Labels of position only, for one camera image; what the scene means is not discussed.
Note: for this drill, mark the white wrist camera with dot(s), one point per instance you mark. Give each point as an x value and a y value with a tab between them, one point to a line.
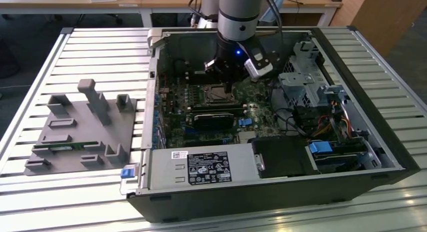
258	64

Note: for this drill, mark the green RAM stick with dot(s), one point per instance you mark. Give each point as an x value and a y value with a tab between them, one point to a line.
77	145

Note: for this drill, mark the silver chipset heatsink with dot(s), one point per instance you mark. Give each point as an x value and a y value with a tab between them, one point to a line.
249	137

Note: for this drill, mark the wooden cabinet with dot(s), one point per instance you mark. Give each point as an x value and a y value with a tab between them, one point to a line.
384	19

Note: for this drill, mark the wooden desk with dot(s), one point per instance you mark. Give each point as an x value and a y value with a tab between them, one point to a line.
50	4

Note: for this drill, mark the grey parts rack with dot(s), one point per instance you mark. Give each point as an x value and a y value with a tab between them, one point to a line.
77	132

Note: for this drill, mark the grey power supply unit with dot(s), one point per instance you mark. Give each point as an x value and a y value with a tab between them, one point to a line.
161	167

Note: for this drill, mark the square silver CPU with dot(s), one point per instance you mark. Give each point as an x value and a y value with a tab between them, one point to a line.
218	94

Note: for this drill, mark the silver metal drive cage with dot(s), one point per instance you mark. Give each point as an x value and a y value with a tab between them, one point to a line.
296	80

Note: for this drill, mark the blue case latch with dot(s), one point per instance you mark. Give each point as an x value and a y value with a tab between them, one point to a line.
128	173

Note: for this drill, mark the black RAM slot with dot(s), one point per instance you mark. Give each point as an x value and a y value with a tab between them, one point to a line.
217	106
217	111

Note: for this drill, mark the CPU socket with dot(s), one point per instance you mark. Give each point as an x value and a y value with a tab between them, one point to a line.
206	103

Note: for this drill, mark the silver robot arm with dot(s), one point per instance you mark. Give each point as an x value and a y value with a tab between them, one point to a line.
238	24

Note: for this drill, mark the blue board connector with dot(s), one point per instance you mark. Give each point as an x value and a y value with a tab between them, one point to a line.
245	122

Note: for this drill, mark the black plastic air shroud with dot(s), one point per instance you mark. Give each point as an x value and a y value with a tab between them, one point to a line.
284	157

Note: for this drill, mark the blue disk carrier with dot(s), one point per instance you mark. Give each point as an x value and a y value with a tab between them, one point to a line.
321	147

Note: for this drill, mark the green motherboard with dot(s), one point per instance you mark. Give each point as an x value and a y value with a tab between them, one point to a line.
264	109

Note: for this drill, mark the black graphics card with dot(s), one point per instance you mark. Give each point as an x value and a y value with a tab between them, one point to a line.
214	122

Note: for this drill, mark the black open PC case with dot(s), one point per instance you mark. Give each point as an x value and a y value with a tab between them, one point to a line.
234	204

